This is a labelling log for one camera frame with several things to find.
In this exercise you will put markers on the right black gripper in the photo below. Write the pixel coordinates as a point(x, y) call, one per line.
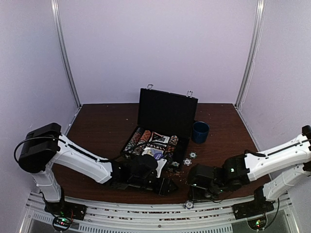
point(196, 195)

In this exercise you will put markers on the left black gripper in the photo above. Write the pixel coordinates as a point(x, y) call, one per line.
point(163, 189)

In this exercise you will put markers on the playing card deck box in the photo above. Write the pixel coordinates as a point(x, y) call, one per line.
point(165, 140)
point(150, 151)

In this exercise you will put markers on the brown poker chip roll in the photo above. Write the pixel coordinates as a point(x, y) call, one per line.
point(145, 137)

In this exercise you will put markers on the black poker case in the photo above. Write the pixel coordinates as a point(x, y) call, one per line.
point(168, 114)

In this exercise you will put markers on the dark blue mug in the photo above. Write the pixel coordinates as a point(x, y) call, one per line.
point(200, 132)

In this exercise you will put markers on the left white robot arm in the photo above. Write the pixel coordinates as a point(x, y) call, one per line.
point(46, 146)

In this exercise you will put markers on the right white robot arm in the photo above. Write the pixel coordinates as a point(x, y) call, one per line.
point(292, 158)

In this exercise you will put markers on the purple small blind button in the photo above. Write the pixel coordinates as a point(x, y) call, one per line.
point(158, 155)

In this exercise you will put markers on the poker chip row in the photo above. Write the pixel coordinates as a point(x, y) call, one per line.
point(138, 150)
point(134, 140)
point(172, 143)

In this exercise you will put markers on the left poker chip row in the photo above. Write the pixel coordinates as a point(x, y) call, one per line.
point(134, 140)

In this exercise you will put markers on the triangular all-in button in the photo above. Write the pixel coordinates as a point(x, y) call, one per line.
point(155, 137)

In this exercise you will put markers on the right poker chip row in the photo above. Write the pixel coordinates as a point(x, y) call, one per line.
point(172, 143)

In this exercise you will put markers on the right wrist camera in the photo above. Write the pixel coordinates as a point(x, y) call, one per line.
point(201, 176)

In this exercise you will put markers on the aluminium front rail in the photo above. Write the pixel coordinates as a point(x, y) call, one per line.
point(107, 217)

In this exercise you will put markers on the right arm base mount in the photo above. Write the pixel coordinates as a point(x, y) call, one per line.
point(252, 208)

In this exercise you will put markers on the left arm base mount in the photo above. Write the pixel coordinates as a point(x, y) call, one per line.
point(66, 209)

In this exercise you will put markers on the left aluminium frame post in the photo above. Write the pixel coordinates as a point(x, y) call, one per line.
point(64, 54)

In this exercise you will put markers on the aluminium frame post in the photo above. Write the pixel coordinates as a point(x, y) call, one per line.
point(64, 54)
point(254, 45)

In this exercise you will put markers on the right aluminium frame post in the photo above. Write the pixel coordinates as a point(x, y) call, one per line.
point(254, 45)

